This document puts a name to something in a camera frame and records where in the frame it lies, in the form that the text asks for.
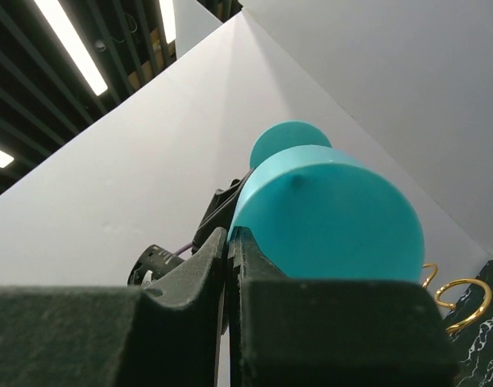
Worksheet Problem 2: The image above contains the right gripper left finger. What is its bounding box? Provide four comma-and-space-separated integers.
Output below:
0, 228, 227, 386

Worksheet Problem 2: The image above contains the gold wire wine glass rack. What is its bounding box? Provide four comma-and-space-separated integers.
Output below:
416, 260, 493, 341

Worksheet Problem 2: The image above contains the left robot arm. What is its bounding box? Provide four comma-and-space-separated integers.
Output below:
126, 169, 253, 288

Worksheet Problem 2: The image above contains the teal wine glass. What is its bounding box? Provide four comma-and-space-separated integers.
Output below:
231, 121, 425, 283

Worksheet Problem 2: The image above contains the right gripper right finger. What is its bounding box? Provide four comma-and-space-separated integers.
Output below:
229, 227, 459, 386

